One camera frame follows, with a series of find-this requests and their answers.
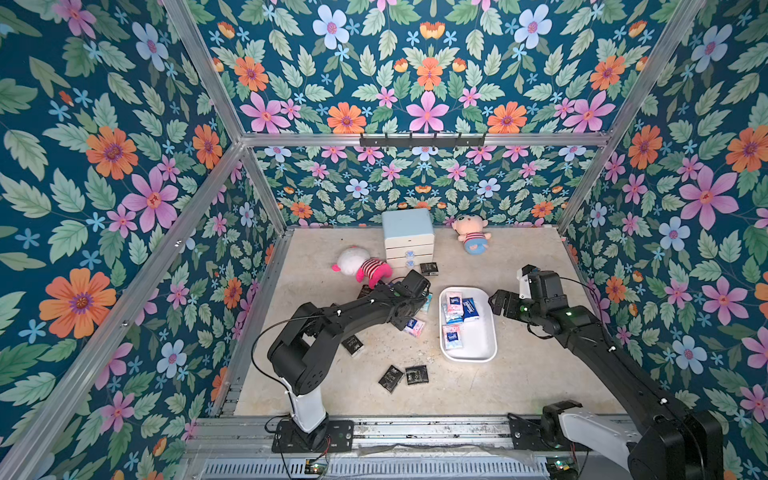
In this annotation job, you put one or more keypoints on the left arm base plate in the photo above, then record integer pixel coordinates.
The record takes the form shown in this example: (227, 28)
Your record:
(331, 436)

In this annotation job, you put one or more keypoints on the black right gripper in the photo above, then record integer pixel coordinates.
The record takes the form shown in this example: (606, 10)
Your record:
(509, 304)

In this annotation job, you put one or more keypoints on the black packet upper left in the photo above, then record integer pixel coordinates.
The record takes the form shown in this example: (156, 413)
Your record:
(365, 291)

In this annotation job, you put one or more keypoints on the dark blue tissue pack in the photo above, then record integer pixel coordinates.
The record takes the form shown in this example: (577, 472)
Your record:
(470, 311)

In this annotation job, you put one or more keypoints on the black packet mid left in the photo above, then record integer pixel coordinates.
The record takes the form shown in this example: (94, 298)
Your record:
(353, 345)

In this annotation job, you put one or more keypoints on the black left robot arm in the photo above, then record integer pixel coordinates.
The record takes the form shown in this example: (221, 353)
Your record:
(303, 352)

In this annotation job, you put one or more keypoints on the black packet near cabinet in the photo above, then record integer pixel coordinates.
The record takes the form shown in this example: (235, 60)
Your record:
(429, 269)

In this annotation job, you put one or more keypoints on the light blue tissue pack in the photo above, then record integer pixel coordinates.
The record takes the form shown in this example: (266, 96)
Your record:
(453, 314)

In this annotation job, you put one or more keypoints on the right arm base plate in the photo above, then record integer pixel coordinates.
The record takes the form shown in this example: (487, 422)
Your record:
(539, 434)

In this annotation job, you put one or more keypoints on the small blue-top drawer cabinet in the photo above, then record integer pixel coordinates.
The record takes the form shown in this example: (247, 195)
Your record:
(409, 238)

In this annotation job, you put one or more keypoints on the pink tissue pack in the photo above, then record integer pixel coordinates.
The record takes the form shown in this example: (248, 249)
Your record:
(454, 300)

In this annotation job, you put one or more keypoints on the black hook rail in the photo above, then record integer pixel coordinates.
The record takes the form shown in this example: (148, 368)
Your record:
(411, 140)

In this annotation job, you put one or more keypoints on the black packet front right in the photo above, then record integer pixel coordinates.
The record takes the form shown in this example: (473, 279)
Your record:
(416, 375)

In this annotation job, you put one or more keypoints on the black packet front left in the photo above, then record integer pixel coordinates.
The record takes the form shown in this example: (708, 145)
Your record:
(391, 378)

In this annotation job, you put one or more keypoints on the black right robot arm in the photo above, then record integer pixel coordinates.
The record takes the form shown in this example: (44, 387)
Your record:
(667, 439)

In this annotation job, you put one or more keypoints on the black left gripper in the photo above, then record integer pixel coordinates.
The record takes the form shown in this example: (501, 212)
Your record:
(418, 304)

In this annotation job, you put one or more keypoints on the white oval storage tray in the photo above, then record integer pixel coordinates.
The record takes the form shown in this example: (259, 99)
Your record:
(479, 337)

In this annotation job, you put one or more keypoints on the white pink plush toy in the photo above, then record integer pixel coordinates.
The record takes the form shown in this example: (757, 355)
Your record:
(357, 261)

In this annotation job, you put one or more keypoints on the white blue tissue pack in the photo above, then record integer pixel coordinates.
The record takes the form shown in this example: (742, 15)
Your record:
(414, 327)

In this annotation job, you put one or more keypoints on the teal tissue pack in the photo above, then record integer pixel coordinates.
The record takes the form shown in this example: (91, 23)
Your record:
(425, 307)

